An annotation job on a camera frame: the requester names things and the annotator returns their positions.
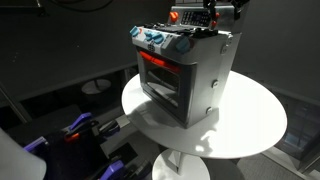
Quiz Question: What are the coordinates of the purple clamp jaw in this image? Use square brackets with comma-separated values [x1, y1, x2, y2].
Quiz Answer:
[22, 136, 50, 153]

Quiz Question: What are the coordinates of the grey toy stove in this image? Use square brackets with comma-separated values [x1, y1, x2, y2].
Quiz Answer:
[129, 4, 244, 130]

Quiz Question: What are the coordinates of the white rounded cover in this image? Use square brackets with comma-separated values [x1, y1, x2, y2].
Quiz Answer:
[0, 128, 47, 180]

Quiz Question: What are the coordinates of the orange oven door handle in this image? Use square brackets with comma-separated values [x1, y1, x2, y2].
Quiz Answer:
[138, 50, 182, 74]

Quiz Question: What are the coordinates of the purple clamp handle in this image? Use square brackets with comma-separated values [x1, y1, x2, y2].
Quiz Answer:
[99, 159, 126, 180]

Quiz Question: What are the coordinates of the white round table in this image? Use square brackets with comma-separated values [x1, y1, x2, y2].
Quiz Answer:
[121, 69, 288, 160]

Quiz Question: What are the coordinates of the grey round pedestal base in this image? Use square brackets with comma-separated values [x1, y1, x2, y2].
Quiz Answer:
[81, 78, 112, 95]

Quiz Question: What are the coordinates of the white round table base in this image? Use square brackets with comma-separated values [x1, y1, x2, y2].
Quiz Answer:
[151, 148, 211, 180]

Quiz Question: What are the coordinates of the small blue stove knob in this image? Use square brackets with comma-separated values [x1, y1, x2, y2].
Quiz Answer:
[129, 25, 140, 38]

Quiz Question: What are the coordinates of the black and purple clamp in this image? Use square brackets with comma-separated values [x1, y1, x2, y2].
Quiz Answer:
[97, 119, 121, 138]

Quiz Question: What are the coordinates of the large blue stove knob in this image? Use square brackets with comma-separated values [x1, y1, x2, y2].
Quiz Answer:
[175, 36, 191, 54]

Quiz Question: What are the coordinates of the purple and black equipment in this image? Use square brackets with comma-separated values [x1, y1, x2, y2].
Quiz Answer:
[23, 128, 111, 180]

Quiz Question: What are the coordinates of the purple clamp with orange trigger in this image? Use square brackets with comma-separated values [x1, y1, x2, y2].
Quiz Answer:
[63, 112, 100, 144]

